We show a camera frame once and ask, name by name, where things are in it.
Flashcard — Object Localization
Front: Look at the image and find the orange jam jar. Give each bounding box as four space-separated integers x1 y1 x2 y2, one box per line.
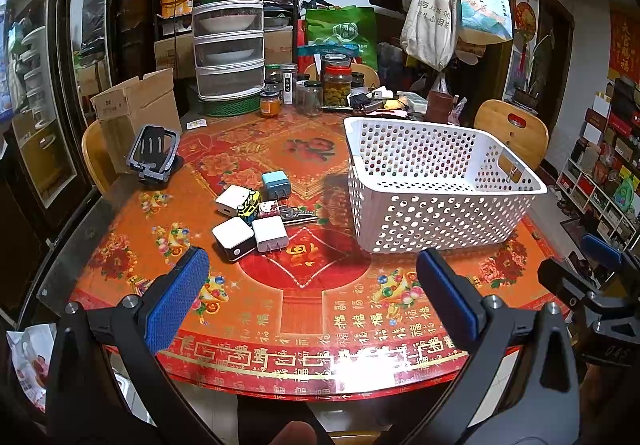
260 90 281 118

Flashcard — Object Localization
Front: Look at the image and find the yellow toy car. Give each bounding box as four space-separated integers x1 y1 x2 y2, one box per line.
236 191 262 225

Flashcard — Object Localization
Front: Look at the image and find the wooden chair left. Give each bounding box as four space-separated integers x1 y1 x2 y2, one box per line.
81 120 118 195

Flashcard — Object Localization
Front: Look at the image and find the wooden chair right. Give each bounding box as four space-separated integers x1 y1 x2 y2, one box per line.
473 100 549 171

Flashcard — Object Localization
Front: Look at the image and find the wooden chair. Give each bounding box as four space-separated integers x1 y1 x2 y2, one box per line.
473 100 549 171
81 120 118 195

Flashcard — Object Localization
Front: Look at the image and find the blue print tote bag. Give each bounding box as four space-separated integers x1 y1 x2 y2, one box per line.
458 0 513 46

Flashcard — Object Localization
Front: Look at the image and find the brown ceramic mug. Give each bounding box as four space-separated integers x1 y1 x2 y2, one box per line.
424 91 454 124

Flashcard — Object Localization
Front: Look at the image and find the cardboard box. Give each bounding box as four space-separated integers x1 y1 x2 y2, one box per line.
91 68 182 174

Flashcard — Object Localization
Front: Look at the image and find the light blue charger cube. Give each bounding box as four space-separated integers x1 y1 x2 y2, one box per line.
262 170 291 200

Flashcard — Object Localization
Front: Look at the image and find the white black multiport charger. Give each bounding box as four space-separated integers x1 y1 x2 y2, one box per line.
212 217 256 262

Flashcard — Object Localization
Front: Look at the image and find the black phone stand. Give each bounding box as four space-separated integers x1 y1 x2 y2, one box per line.
126 124 184 191

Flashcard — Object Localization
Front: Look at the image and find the green shopping bag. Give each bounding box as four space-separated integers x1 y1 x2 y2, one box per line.
305 6 378 69

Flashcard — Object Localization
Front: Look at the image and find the white storage shelf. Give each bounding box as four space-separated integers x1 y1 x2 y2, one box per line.
556 159 639 253

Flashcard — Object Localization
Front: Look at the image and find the red patterned tablecloth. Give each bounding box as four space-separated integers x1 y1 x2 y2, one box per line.
69 107 569 401

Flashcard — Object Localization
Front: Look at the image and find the red lid pickle jar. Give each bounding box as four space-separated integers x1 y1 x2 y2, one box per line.
323 65 352 107

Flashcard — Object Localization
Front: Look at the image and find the white plug charger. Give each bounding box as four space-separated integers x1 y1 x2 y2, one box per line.
252 216 288 253

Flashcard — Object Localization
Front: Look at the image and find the white perforated plastic basket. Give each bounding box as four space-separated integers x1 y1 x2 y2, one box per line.
344 117 547 254

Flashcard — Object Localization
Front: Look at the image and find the stacked food cover tower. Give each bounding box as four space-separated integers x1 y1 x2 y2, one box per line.
191 0 265 102

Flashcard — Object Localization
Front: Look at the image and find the white charger cube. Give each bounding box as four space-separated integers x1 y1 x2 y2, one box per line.
215 185 252 218

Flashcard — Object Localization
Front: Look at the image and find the beige canvas tote bag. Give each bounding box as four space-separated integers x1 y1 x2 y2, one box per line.
400 0 458 72

